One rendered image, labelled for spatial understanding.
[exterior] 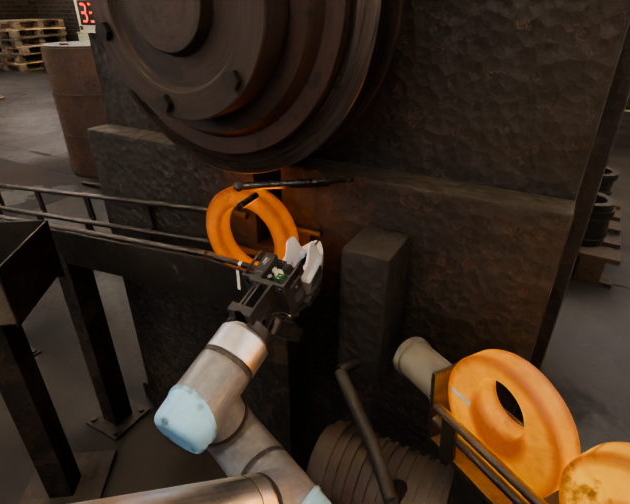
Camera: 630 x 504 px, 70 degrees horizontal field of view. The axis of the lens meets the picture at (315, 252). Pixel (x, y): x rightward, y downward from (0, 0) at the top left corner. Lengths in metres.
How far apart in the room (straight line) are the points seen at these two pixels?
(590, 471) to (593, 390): 1.30
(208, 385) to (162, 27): 0.43
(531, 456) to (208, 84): 0.55
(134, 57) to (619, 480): 0.70
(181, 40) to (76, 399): 1.31
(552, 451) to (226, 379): 0.36
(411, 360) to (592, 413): 1.12
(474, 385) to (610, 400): 1.24
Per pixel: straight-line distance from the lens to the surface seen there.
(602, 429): 1.67
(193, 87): 0.63
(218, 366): 0.58
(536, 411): 0.51
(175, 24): 0.61
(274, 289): 0.62
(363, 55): 0.58
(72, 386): 1.75
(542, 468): 0.54
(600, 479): 0.49
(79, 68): 3.51
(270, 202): 0.74
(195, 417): 0.56
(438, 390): 0.60
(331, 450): 0.73
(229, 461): 0.63
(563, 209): 0.68
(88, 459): 1.50
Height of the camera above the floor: 1.11
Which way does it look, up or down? 29 degrees down
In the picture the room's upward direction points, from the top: straight up
